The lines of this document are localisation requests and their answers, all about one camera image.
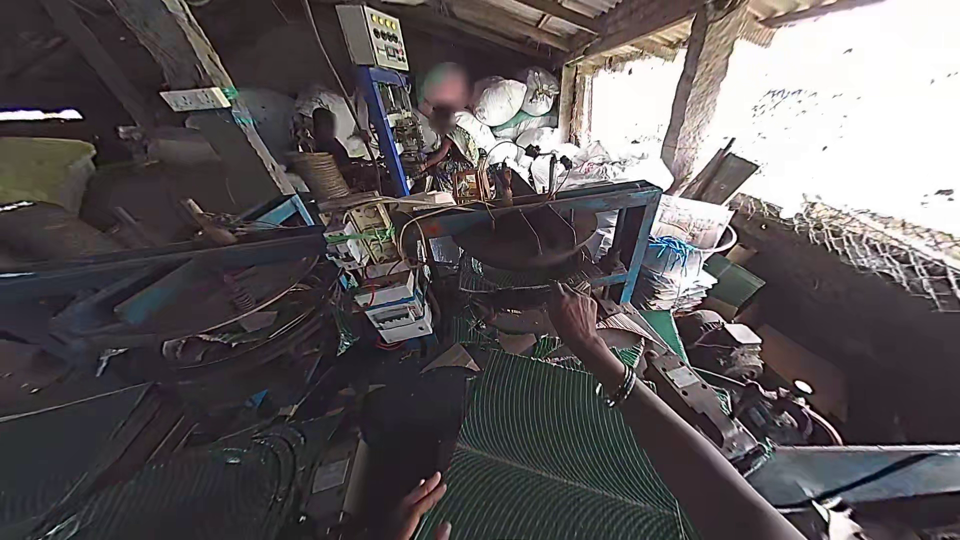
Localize wire mesh netting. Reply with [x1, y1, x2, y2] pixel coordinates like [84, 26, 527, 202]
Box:
[731, 193, 960, 313]

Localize blue metal machine frame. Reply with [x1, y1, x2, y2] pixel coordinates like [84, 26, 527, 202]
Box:
[401, 180, 663, 305]

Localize white power socket board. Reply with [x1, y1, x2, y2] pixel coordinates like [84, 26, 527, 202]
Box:
[159, 87, 233, 114]

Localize thick rough wooden post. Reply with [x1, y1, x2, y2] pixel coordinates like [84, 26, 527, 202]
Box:
[660, 0, 750, 193]

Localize weathered slanting wooden post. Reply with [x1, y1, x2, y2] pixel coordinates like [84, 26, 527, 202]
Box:
[105, 0, 320, 226]

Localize large yellow-green sack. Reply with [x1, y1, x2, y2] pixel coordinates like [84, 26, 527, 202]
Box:
[0, 136, 98, 217]

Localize bright blue string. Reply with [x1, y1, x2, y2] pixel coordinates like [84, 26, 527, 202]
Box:
[648, 235, 697, 265]

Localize blue metal machine table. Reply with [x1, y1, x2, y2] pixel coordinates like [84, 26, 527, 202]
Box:
[0, 193, 327, 360]

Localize person's right forearm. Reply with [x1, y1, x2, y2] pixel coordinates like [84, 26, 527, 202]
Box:
[577, 335, 810, 540]

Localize dusty electric motor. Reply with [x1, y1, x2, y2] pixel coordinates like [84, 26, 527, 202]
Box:
[676, 309, 765, 381]

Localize tall blue metal machine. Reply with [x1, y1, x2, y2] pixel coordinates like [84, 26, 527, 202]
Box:
[355, 64, 425, 198]

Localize beige electrical contactor box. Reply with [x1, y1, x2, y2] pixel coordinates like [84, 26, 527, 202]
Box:
[327, 201, 397, 265]

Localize stack of white sheets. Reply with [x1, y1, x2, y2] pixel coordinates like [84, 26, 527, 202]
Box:
[634, 258, 719, 312]

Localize person's left hand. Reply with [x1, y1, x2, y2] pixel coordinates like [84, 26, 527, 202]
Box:
[393, 471, 453, 540]

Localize reddish coil spring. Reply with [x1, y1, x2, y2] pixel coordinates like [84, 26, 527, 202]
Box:
[224, 273, 257, 313]

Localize pile of white sacks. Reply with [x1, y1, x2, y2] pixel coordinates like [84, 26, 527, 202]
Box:
[296, 67, 675, 193]

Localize white electrical switch boxes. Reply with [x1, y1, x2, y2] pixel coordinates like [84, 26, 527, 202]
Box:
[352, 268, 435, 347]

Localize stack of wooden planks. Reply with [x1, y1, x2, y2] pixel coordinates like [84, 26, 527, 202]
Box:
[681, 138, 760, 207]

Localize person's right hand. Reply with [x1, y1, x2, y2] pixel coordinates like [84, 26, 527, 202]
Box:
[548, 281, 603, 351]

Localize green striped leaf-pattern sheet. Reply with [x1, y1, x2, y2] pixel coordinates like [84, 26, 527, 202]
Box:
[414, 349, 702, 540]

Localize grey metal machine bracket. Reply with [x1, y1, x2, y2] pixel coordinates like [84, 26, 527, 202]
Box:
[642, 351, 762, 466]

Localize wide blue metal beam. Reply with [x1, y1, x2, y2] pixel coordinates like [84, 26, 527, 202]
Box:
[746, 444, 960, 516]

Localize dark round metal dish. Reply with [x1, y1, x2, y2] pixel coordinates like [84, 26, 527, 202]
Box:
[452, 209, 600, 272]

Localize brown cardboard sheet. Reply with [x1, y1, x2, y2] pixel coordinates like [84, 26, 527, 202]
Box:
[756, 322, 849, 423]

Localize pile of dark striped sheets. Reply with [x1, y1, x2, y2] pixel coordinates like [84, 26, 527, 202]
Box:
[37, 420, 331, 540]

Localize brown triangular cardboard scrap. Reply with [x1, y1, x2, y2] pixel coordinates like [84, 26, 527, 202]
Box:
[420, 342, 482, 375]

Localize white control box with buttons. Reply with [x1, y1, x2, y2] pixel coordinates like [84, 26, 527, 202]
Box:
[335, 3, 411, 73]

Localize large white plastic tub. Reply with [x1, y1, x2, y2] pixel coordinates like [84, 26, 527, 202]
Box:
[646, 194, 739, 275]

